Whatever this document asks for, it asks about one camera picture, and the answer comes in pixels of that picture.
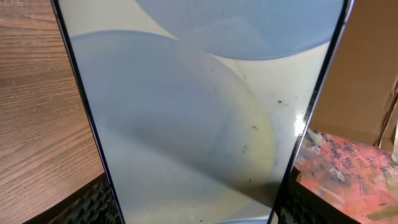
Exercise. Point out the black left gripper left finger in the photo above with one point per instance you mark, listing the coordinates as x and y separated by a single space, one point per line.
92 204

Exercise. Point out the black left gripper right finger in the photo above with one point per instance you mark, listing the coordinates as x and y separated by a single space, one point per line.
298 205

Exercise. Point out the brown cardboard backdrop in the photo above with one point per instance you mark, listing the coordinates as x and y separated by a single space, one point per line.
359 98

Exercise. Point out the blue Galaxy smartphone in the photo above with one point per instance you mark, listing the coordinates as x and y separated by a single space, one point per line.
198 108

